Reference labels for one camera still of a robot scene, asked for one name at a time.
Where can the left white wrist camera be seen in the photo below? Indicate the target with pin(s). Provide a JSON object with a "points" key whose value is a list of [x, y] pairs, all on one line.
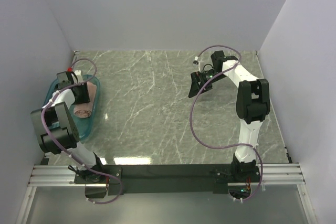
{"points": [[71, 76]]}

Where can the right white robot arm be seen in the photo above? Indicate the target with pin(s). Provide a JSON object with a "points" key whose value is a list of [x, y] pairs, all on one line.
{"points": [[252, 107]]}

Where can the pink towel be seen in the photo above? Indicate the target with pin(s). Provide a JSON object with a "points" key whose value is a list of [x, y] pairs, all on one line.
{"points": [[85, 110]]}

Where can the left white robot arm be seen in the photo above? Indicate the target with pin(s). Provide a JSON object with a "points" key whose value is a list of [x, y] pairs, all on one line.
{"points": [[55, 127]]}

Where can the black base bar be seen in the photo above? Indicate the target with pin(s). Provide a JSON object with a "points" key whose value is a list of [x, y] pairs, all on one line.
{"points": [[168, 179]]}

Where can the teal plastic tray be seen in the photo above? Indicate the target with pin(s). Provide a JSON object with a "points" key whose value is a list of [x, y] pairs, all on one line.
{"points": [[84, 126]]}

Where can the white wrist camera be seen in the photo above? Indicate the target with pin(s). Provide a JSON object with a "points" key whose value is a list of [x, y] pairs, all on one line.
{"points": [[199, 63], [71, 76]]}

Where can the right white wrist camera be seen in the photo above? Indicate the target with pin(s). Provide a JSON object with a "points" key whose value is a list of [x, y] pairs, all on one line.
{"points": [[199, 63]]}

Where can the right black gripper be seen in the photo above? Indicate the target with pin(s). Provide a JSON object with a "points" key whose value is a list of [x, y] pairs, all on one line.
{"points": [[196, 87]]}

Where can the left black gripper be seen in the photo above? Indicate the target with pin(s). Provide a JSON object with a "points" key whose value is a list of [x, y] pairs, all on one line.
{"points": [[85, 97]]}

